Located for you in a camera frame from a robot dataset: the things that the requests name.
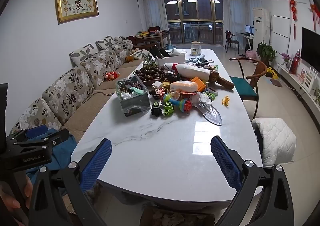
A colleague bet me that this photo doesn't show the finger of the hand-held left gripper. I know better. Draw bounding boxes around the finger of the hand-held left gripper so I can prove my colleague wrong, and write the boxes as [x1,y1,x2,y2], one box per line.
[6,125,48,143]
[5,129,70,153]

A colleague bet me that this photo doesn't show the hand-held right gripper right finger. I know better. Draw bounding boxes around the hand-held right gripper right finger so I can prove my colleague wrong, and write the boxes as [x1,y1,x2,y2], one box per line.
[210,135,295,226]

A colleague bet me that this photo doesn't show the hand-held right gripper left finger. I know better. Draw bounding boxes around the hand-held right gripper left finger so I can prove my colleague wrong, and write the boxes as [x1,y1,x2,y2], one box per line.
[29,138,112,226]

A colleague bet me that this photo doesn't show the silver toy sword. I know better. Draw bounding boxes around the silver toy sword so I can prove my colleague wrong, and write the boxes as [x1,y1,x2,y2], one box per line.
[192,92,223,126]

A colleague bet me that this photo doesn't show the small green toy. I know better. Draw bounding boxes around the small green toy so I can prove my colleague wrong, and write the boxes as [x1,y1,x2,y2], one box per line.
[204,90,219,102]

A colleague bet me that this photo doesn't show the colourful rattle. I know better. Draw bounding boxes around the colourful rattle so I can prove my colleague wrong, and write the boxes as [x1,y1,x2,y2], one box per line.
[166,98,193,113]

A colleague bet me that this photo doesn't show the green toy truck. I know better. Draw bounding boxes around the green toy truck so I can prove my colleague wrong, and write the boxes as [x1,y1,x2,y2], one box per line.
[151,101,175,117]

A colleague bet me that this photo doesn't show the orange box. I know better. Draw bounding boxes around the orange box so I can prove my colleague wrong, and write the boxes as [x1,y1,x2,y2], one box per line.
[190,76,208,91]

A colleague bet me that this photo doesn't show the green alien toy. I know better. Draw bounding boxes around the green alien toy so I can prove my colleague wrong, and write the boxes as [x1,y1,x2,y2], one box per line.
[162,93,175,106]

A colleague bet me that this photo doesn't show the orange white wipes packet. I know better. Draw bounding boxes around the orange white wipes packet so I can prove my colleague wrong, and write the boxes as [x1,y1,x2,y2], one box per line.
[170,80,200,93]

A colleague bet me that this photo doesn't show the person's left hand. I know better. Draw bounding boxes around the person's left hand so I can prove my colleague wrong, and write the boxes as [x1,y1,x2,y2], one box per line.
[0,177,33,215]

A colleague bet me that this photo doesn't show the blue cloth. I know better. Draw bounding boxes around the blue cloth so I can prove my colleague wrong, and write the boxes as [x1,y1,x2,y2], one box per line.
[26,128,78,198]

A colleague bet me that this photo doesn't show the floral fabric sofa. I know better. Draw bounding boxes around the floral fabric sofa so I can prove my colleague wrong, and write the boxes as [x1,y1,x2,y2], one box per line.
[9,39,153,143]

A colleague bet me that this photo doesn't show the white quilted chair cushion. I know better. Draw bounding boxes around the white quilted chair cushion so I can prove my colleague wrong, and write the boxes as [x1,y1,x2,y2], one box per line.
[251,117,297,168]

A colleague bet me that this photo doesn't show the grey bin with clear bag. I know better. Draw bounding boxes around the grey bin with clear bag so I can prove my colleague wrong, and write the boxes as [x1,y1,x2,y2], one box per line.
[115,75,151,118]

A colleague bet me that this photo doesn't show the wooden chair teal seat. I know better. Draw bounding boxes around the wooden chair teal seat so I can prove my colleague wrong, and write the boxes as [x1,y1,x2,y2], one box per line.
[229,57,268,120]

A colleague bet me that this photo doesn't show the cartoon figure toy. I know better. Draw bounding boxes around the cartoon figure toy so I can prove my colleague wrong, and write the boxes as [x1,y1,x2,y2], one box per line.
[149,87,171,99]

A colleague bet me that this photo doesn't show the colourful flat packet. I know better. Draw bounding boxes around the colourful flat packet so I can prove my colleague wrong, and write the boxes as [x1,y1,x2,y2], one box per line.
[194,64,220,72]

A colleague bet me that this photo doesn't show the white red plush toy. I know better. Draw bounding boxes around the white red plush toy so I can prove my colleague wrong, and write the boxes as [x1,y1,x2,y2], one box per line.
[163,63,213,83]

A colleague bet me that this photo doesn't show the yellow toy excavator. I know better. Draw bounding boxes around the yellow toy excavator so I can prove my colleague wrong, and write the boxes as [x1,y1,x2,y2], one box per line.
[265,67,279,79]

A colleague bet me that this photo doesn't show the black toy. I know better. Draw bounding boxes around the black toy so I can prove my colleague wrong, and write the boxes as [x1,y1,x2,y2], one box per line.
[164,72,181,83]

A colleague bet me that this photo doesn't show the tray of dark chestnuts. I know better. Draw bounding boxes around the tray of dark chestnuts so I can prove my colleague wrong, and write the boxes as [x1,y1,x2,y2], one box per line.
[133,65,168,82]

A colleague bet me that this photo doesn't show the white television cabinet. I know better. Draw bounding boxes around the white television cabinet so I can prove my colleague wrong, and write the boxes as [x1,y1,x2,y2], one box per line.
[277,63,320,116]

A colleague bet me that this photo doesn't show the white storage box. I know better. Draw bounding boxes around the white storage box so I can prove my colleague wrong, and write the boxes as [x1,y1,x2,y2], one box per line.
[155,53,187,67]

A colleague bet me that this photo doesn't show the green glass jar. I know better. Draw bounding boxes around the green glass jar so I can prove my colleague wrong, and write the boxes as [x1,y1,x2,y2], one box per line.
[143,55,158,69]

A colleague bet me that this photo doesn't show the glass jar with lid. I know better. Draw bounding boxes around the glass jar with lid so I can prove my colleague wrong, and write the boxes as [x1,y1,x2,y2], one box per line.
[190,41,202,56]

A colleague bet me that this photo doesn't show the large green potted plant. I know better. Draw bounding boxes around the large green potted plant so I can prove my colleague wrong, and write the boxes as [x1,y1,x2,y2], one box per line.
[256,42,278,66]

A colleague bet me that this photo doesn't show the white slotted rack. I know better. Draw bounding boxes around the white slotted rack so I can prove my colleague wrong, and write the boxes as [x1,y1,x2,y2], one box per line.
[306,67,320,92]

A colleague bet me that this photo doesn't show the purple potted flower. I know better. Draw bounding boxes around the purple potted flower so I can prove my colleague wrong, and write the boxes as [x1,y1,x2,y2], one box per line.
[280,52,292,69]

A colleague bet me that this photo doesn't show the red fire extinguisher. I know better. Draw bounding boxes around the red fire extinguisher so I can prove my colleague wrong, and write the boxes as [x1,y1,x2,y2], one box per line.
[290,50,301,74]

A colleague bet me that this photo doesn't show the black metal chair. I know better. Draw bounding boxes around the black metal chair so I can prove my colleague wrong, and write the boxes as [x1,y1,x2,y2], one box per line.
[224,30,241,53]

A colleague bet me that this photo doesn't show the white computer desk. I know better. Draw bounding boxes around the white computer desk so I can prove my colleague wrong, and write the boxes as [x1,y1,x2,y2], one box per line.
[235,32,254,54]

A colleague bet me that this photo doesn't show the gold framed calligraphy picture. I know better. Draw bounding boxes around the gold framed calligraphy picture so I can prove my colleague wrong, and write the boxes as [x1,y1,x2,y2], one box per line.
[54,0,99,25]

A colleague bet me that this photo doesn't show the brown wooden desk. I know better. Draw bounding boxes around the brown wooden desk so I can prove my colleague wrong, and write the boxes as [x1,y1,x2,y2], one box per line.
[134,30,169,47]

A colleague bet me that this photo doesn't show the white floor air conditioner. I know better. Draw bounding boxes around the white floor air conditioner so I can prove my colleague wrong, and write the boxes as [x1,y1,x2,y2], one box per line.
[252,8,272,52]

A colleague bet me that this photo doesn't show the black television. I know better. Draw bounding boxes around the black television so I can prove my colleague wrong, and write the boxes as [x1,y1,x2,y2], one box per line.
[301,27,320,66]

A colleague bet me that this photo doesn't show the white curtain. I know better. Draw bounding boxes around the white curtain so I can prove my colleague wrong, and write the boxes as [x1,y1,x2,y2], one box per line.
[136,0,168,32]
[222,0,262,47]

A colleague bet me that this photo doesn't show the gold framed window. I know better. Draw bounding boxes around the gold framed window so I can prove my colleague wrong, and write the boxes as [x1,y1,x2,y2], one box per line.
[162,0,224,46]

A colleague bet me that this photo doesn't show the red knot hanging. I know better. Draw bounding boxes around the red knot hanging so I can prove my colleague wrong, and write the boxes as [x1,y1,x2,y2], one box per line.
[288,0,298,22]

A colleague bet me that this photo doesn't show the red wall decoration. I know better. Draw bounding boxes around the red wall decoration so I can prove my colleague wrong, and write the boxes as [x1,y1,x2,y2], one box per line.
[310,3,320,32]

